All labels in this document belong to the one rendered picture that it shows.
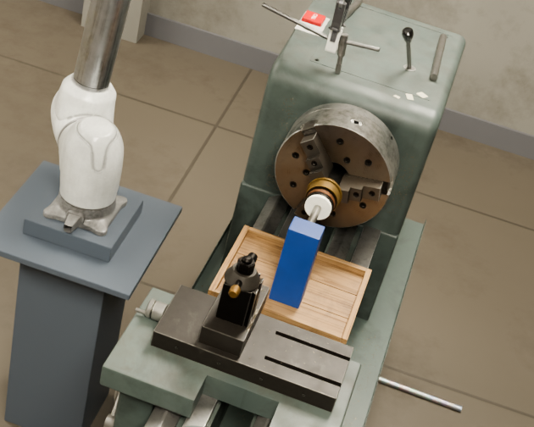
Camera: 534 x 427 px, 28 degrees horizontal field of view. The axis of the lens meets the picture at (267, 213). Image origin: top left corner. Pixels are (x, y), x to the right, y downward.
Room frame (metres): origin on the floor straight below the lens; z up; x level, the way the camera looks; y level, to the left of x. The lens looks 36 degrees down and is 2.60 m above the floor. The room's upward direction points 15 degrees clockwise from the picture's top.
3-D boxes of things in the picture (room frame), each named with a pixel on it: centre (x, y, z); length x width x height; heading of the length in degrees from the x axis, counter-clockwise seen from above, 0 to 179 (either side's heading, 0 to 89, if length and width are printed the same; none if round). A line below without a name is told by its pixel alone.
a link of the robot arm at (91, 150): (2.32, 0.49, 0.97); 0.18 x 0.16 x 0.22; 25
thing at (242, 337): (1.83, 0.01, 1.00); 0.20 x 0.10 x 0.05; 172
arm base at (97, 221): (2.29, 0.49, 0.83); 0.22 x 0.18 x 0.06; 174
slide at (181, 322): (1.79, -0.05, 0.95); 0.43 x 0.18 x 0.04; 82
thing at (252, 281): (1.80, 0.02, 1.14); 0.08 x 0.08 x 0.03
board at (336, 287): (2.12, -0.11, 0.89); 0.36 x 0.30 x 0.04; 82
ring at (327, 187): (2.26, -0.13, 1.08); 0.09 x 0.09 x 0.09; 82
